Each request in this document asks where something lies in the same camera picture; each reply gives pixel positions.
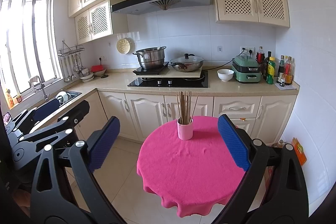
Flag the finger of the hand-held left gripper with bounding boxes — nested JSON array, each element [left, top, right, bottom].
[[20, 100, 90, 150], [10, 98, 61, 140]]

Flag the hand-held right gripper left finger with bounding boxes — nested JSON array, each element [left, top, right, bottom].
[[30, 116, 121, 224]]

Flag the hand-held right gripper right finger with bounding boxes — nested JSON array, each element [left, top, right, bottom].
[[214, 114, 309, 224]]

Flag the pink cup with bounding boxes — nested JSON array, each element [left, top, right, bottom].
[[177, 117, 194, 140]]

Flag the bundle of wooden chopsticks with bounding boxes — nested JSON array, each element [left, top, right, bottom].
[[177, 91, 199, 125]]

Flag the row of hanging metal utensils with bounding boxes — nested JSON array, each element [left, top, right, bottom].
[[59, 54, 84, 83]]

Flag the steel sink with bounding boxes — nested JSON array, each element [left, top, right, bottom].
[[49, 91, 82, 106]]

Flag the metal faucet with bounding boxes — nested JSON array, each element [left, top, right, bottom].
[[28, 76, 50, 101]]

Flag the stack of white bowls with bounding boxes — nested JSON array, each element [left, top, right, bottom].
[[79, 69, 95, 82]]

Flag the small orange bottle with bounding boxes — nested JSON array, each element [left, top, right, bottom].
[[6, 89, 14, 109]]

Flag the red lidded container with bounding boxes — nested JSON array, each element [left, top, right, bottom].
[[91, 65, 107, 77]]

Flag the cream base cabinets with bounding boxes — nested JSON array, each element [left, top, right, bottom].
[[26, 90, 298, 151]]

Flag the beige kitchen countertop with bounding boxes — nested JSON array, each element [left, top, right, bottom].
[[8, 69, 300, 119]]

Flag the pink tablecloth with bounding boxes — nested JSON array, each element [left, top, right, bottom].
[[136, 116, 254, 218]]

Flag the orange box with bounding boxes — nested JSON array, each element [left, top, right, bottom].
[[290, 137, 307, 167]]

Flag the white bowl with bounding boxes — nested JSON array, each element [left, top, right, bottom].
[[217, 69, 235, 82]]

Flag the window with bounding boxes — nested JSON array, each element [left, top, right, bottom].
[[0, 0, 63, 104]]

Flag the green electric grill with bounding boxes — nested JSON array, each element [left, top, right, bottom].
[[231, 55, 263, 83]]

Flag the black glass hob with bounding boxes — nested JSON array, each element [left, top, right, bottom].
[[127, 70, 209, 88]]

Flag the green bottle yellow cap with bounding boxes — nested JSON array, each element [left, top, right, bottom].
[[266, 56, 276, 84]]

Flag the white paper sheet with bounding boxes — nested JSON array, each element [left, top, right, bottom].
[[274, 82, 297, 90]]

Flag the cream perforated steamer plate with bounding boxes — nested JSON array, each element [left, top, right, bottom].
[[116, 37, 134, 54]]

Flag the black induction cooker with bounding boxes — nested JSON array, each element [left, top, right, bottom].
[[133, 62, 170, 76]]

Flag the beige board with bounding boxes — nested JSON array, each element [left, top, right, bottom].
[[134, 67, 204, 80]]

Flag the dark soy sauce bottle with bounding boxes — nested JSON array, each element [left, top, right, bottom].
[[277, 55, 285, 80]]

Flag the steel wok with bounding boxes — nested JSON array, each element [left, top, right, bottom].
[[169, 53, 205, 73]]

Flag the red-label sauce bottle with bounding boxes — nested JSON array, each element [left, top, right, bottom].
[[285, 56, 295, 85]]

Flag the dark red-label soda bottle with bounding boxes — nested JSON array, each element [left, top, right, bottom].
[[256, 46, 265, 64]]

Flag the dark green oil bottle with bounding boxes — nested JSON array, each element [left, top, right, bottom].
[[264, 51, 273, 75]]

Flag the stainless steel pot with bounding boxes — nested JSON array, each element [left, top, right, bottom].
[[132, 46, 167, 69]]

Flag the glass wok lid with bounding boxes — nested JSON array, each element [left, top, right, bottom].
[[171, 53, 204, 64]]

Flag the metal wall utensil rack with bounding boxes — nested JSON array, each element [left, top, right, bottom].
[[57, 40, 85, 57]]

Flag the black power cable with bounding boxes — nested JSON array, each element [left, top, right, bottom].
[[203, 49, 246, 71]]

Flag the cream lattice-door wall cabinet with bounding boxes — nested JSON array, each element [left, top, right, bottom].
[[74, 0, 114, 45], [211, 0, 290, 28]]

